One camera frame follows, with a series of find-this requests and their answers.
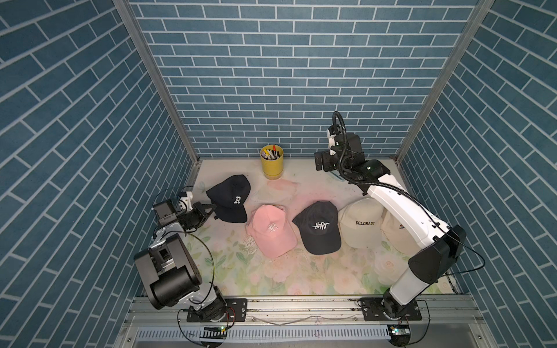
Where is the black cap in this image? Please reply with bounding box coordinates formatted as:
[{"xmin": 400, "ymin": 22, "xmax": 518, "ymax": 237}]
[
  {"xmin": 206, "ymin": 174, "xmax": 251, "ymax": 223},
  {"xmin": 292, "ymin": 201, "xmax": 342, "ymax": 255}
]

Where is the yellow pen cup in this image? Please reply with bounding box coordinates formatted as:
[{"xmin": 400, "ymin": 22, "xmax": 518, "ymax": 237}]
[{"xmin": 260, "ymin": 144, "xmax": 284, "ymax": 180}]

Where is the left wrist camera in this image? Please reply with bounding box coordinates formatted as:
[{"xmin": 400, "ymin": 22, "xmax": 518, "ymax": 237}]
[{"xmin": 177, "ymin": 191, "xmax": 193, "ymax": 213}]

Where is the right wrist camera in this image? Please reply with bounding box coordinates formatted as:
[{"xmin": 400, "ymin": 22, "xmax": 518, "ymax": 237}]
[{"xmin": 326, "ymin": 125, "xmax": 342, "ymax": 156}]

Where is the beige Colorado cap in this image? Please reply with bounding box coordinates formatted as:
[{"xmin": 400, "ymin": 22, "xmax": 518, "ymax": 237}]
[
  {"xmin": 338, "ymin": 198, "xmax": 384, "ymax": 249},
  {"xmin": 381, "ymin": 210, "xmax": 421, "ymax": 256}
]

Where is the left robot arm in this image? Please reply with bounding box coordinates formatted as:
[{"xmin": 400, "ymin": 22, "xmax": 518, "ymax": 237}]
[{"xmin": 133, "ymin": 200, "xmax": 227, "ymax": 321}]

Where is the aluminium front rail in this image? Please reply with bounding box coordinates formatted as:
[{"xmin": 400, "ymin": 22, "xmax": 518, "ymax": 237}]
[{"xmin": 115, "ymin": 294, "xmax": 496, "ymax": 347}]

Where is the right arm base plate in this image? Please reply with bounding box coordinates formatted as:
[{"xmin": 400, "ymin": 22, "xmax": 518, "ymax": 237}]
[{"xmin": 356, "ymin": 297, "xmax": 422, "ymax": 321}]

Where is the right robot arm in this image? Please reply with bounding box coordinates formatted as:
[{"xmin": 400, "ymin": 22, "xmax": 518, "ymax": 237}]
[{"xmin": 315, "ymin": 126, "xmax": 466, "ymax": 320}]

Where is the black cap front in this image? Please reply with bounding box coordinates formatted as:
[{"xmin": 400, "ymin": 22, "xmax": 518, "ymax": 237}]
[{"xmin": 292, "ymin": 201, "xmax": 342, "ymax": 255}]

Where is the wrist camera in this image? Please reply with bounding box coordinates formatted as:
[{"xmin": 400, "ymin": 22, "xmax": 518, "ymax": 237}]
[
  {"xmin": 326, "ymin": 125, "xmax": 342, "ymax": 156},
  {"xmin": 177, "ymin": 191, "xmax": 193, "ymax": 213}
]

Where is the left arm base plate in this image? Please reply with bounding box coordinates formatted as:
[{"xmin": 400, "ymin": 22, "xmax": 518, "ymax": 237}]
[{"xmin": 187, "ymin": 298, "xmax": 248, "ymax": 323}]

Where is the pink baseball cap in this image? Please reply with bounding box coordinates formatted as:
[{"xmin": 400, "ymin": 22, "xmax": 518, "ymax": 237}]
[{"xmin": 246, "ymin": 204, "xmax": 297, "ymax": 259}]

